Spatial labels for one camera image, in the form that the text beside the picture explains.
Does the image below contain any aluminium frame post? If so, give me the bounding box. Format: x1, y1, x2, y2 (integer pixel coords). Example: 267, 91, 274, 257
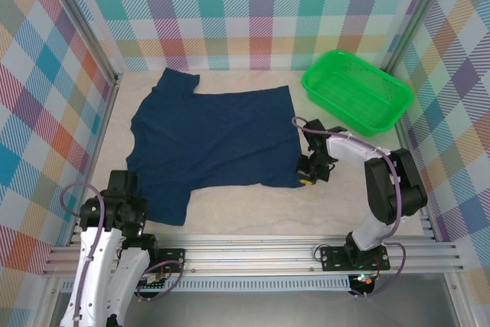
44, 0, 124, 83
384, 0, 455, 74

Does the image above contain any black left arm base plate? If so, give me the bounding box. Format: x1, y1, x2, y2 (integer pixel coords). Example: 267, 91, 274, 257
151, 248, 186, 273

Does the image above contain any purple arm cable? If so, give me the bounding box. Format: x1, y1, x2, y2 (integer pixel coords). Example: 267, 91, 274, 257
60, 183, 183, 327
292, 116, 407, 299

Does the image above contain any long aluminium mounting rail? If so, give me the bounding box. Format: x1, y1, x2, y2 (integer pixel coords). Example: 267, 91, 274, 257
41, 231, 464, 276

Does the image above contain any white slotted cable duct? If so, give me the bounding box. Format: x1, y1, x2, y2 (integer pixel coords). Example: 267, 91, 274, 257
60, 275, 351, 293

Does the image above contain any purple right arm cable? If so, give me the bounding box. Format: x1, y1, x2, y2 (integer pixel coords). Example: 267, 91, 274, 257
292, 116, 407, 299

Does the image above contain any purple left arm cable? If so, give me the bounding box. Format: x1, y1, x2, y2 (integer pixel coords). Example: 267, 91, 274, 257
60, 183, 183, 327

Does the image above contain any navy blue t-shirt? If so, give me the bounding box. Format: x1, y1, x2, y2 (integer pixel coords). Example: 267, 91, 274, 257
126, 67, 307, 227

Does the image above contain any green plastic mesh basket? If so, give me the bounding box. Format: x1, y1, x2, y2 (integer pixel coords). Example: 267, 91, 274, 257
301, 50, 417, 138

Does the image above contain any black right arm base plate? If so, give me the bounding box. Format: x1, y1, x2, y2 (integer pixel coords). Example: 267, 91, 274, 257
320, 245, 390, 272

